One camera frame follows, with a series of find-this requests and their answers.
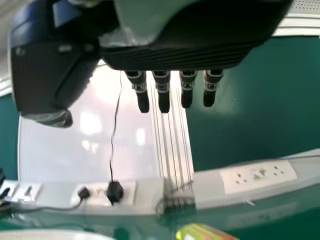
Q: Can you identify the small black plug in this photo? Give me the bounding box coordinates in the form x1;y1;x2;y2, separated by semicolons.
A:
76;186;91;201

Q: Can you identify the yellow-green biscuit packet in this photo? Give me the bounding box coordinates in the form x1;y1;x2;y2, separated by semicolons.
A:
174;223;241;240

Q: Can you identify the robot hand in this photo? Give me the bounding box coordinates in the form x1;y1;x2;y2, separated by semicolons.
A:
8;0;295;129

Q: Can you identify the white plate brown leaf pattern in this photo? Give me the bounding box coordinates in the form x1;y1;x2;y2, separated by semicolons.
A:
0;228;101;240

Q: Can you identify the black power cable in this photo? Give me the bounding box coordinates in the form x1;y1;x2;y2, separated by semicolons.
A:
9;198;85;213

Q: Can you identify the black plug adapter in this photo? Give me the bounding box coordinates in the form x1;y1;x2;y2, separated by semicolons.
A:
106;181;125;205

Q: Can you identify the white socket plate with switches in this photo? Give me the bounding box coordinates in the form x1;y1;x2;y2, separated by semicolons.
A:
221;160;298;195

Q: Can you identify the white perforated cable duct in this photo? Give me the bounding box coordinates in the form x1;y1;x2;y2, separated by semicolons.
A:
271;0;320;39

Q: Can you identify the small white socket plate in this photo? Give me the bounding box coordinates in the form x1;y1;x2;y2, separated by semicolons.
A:
13;182;43;202

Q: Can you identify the wide white socket plate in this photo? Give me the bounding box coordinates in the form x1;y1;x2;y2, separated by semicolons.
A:
71;181;138;208

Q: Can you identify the white slotted cable duct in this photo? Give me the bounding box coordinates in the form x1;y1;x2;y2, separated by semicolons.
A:
149;71;195;183

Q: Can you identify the grey cable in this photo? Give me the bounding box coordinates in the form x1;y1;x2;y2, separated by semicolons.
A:
155;184;196;217

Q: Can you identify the thin black cable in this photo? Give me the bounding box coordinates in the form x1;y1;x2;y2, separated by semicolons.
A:
109;71;123;183

